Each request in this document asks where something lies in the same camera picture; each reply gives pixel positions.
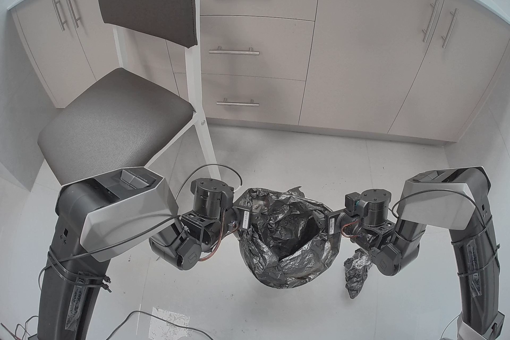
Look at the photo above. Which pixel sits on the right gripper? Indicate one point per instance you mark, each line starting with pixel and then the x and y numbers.
pixel 342 227

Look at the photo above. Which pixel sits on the beige cabinet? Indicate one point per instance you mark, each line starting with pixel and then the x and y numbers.
pixel 358 51

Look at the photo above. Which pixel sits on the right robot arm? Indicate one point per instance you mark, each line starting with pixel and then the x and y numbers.
pixel 438 203

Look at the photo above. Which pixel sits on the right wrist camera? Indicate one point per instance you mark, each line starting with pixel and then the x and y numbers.
pixel 352 205

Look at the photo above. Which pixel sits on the black plastic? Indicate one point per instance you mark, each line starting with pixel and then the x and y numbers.
pixel 356 270

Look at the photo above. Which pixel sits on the black plastic bag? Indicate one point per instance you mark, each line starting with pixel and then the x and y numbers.
pixel 271 262

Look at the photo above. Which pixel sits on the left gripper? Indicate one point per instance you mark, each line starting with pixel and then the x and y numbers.
pixel 244 219

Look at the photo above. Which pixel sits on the grey chair with white frame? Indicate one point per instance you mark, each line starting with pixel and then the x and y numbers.
pixel 119 123

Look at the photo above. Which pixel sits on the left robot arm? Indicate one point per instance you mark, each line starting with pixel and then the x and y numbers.
pixel 119 211

